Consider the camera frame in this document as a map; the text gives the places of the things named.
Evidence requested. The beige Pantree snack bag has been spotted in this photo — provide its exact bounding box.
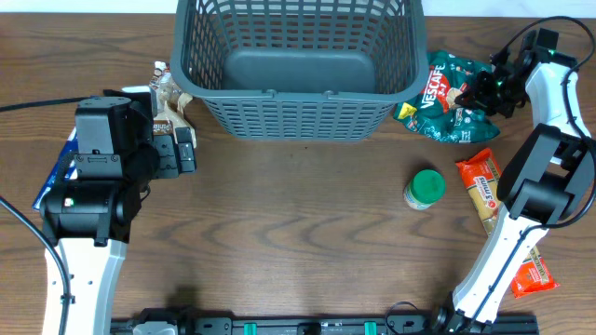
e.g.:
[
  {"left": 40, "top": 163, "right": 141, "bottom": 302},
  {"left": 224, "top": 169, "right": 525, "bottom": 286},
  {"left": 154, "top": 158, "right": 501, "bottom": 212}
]
[{"left": 150, "top": 60, "right": 196, "bottom": 148}]

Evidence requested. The right black cable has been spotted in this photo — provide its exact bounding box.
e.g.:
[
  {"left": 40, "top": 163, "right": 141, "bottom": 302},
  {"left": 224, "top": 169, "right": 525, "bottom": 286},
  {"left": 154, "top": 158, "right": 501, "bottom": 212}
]
[{"left": 500, "top": 15, "right": 596, "bottom": 229}]

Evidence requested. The blue Kleenex tissue box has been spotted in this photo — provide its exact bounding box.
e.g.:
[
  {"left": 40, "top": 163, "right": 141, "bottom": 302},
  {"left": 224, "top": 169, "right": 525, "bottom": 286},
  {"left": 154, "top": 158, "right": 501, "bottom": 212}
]
[{"left": 32, "top": 125, "right": 80, "bottom": 211}]

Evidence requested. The black cable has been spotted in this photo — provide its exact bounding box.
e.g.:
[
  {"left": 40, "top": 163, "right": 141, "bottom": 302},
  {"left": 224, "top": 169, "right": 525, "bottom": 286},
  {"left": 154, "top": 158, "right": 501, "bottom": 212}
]
[
  {"left": 500, "top": 15, "right": 596, "bottom": 229},
  {"left": 0, "top": 96, "right": 89, "bottom": 335}
]

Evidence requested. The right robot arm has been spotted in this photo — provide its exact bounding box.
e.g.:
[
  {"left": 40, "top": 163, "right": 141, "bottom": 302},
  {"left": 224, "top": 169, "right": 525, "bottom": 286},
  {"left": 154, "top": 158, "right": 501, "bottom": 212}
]
[{"left": 433, "top": 27, "right": 595, "bottom": 333}]

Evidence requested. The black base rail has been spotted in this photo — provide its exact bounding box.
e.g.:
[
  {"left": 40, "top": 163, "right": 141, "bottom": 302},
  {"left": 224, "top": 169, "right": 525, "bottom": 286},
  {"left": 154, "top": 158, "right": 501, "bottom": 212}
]
[{"left": 110, "top": 309, "right": 541, "bottom": 335}]

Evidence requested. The grey plastic basket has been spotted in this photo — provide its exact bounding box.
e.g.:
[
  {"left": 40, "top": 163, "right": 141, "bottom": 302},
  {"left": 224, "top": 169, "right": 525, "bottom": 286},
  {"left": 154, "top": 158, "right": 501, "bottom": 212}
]
[{"left": 170, "top": 0, "right": 428, "bottom": 141}]

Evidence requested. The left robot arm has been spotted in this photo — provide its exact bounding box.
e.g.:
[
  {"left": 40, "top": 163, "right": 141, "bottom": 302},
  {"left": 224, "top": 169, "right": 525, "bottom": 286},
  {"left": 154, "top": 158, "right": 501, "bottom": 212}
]
[{"left": 39, "top": 86, "right": 196, "bottom": 334}]

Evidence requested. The green lid jar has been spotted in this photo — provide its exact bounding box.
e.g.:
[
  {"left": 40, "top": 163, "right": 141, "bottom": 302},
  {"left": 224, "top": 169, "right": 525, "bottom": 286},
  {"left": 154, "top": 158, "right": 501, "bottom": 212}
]
[{"left": 403, "top": 169, "right": 446, "bottom": 210}]

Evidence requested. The orange spaghetti packet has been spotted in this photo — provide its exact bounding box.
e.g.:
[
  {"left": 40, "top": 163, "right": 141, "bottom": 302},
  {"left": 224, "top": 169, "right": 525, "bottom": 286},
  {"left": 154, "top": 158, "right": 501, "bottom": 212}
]
[{"left": 456, "top": 148, "right": 560, "bottom": 298}]

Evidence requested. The left black cable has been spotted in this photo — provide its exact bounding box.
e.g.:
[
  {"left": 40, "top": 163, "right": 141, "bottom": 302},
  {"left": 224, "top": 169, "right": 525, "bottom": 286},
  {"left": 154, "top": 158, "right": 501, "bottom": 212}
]
[{"left": 0, "top": 96, "right": 89, "bottom": 335}]

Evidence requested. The green Nescafe coffee bag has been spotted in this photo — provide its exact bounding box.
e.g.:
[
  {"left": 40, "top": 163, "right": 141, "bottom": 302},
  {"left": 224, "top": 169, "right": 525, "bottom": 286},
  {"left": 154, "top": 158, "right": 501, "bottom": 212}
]
[{"left": 393, "top": 50, "right": 500, "bottom": 143}]

